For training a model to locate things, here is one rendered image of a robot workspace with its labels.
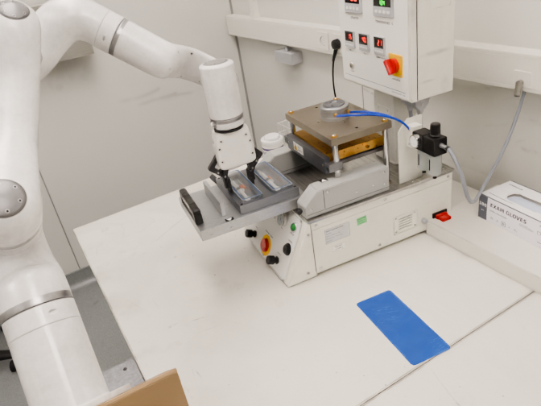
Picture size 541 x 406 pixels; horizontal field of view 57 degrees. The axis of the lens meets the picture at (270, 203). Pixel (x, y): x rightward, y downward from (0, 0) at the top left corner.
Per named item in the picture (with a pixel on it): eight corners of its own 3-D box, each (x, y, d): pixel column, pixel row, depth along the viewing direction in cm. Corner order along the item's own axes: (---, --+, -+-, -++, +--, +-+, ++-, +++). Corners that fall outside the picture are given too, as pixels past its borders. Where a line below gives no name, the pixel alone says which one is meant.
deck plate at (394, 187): (382, 135, 167) (382, 133, 167) (454, 171, 138) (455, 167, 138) (257, 176, 154) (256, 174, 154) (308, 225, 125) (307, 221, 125)
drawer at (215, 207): (275, 177, 150) (271, 154, 146) (309, 206, 131) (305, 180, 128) (181, 209, 141) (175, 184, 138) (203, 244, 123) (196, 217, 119)
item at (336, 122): (358, 120, 156) (355, 80, 150) (422, 151, 131) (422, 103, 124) (289, 142, 149) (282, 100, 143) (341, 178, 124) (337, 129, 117)
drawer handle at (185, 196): (188, 199, 137) (185, 187, 135) (204, 222, 125) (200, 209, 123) (181, 201, 137) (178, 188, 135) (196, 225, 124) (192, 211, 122)
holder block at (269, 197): (270, 168, 146) (268, 161, 145) (299, 195, 130) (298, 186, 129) (216, 186, 142) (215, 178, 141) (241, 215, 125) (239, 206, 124)
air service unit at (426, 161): (416, 163, 135) (416, 111, 128) (454, 182, 123) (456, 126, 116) (400, 168, 134) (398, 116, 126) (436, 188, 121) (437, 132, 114)
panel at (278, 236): (245, 234, 158) (259, 179, 152) (285, 283, 133) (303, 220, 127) (239, 233, 157) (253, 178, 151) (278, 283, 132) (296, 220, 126)
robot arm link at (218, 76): (212, 109, 128) (207, 122, 120) (200, 59, 122) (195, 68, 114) (244, 105, 128) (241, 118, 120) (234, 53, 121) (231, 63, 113)
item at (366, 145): (344, 129, 152) (342, 99, 147) (387, 151, 133) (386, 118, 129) (294, 145, 147) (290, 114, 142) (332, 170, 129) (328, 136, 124)
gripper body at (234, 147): (212, 132, 120) (222, 173, 126) (251, 121, 123) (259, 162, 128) (204, 124, 126) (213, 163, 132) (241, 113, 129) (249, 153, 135)
